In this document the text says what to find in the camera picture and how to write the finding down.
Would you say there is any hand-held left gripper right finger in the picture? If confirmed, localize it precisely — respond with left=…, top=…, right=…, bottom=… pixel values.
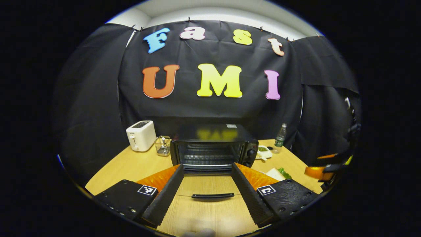
left=231, top=162, right=319, bottom=228

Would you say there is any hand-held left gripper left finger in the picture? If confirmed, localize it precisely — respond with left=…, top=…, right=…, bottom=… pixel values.
left=95, top=164, right=185, bottom=228

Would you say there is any lettuce sandwich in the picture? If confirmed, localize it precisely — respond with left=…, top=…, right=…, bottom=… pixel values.
left=266, top=167, right=292, bottom=181

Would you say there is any black electric oven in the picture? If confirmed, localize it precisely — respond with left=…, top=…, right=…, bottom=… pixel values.
left=170, top=124, right=259, bottom=201

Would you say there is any white rectangular tray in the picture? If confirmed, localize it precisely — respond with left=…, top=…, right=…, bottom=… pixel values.
left=265, top=169, right=286, bottom=182

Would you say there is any white compartment plate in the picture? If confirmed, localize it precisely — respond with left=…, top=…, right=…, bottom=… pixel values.
left=256, top=145, right=273, bottom=161

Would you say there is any clear plastic water bottle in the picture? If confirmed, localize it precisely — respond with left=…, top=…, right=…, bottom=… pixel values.
left=273, top=123, right=287, bottom=154

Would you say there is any white toaster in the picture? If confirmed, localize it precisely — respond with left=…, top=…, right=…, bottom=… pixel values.
left=126, top=120, right=157, bottom=152

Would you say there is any small wire basket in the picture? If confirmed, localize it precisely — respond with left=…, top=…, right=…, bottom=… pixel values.
left=155, top=136, right=172, bottom=156

